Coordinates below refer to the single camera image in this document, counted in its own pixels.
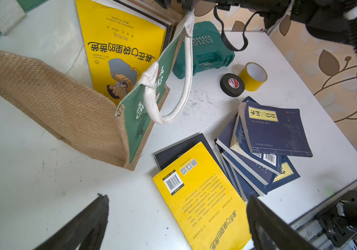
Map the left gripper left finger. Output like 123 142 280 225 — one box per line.
36 194 109 250

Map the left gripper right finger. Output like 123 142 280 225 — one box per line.
247 196 315 250

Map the black cover book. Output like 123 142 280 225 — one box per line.
154 133 222 171

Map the navy blue book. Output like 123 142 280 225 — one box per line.
238 101 313 157
215 96 284 186
221 151 300 202

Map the yellow cartoon book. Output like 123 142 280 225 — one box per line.
76 0 169 104

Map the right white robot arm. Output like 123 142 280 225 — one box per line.
213 1 357 56

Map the black tape roll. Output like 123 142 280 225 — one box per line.
220 74 245 97

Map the yellow tape roll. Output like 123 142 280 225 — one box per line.
239 62 268 92

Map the green plastic tool case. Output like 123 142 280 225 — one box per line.
172 21 236 80

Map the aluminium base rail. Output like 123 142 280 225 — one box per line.
290 180 357 250

